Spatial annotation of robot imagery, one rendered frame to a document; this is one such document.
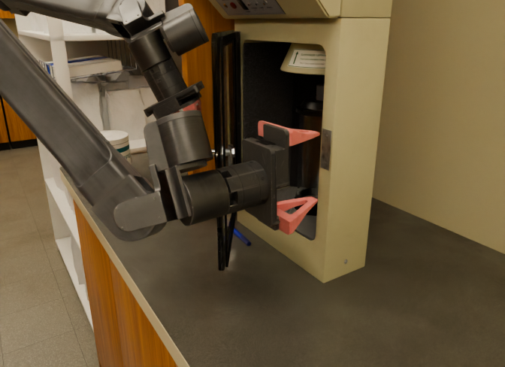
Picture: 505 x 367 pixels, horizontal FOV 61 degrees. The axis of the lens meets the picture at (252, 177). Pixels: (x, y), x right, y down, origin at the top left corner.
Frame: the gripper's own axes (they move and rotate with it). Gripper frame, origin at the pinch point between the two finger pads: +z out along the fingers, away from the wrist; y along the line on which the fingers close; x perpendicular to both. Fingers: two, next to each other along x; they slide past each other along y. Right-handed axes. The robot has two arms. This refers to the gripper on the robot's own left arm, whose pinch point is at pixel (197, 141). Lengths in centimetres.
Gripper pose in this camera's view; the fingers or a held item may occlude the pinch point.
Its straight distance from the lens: 77.2
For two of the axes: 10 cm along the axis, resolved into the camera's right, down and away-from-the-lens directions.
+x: -0.5, 3.3, -9.4
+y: -9.0, 3.9, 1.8
